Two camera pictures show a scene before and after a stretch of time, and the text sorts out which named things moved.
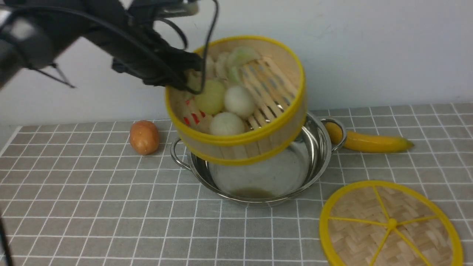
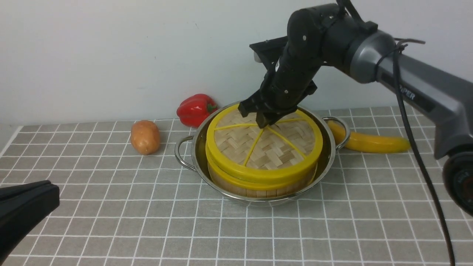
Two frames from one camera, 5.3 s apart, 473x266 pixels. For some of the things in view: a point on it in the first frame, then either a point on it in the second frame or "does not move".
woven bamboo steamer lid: (385, 223) to (237, 147)
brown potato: (144, 137) does not move
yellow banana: (367, 143) does not move
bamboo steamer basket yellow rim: (253, 104) to (224, 183)
